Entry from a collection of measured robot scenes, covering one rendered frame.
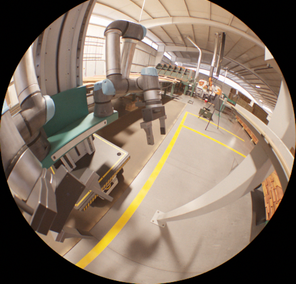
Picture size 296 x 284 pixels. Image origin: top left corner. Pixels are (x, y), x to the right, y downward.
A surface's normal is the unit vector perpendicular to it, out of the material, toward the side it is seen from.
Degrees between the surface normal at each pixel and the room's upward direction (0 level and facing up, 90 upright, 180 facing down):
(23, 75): 71
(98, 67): 90
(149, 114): 83
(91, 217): 0
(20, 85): 75
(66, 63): 90
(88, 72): 90
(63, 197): 67
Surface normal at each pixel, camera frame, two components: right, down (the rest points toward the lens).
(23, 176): 0.96, -0.17
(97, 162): 0.14, -0.79
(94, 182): 0.90, 0.00
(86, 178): -0.29, -0.77
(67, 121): 0.89, 0.37
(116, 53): 0.70, 0.19
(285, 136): -0.48, 0.48
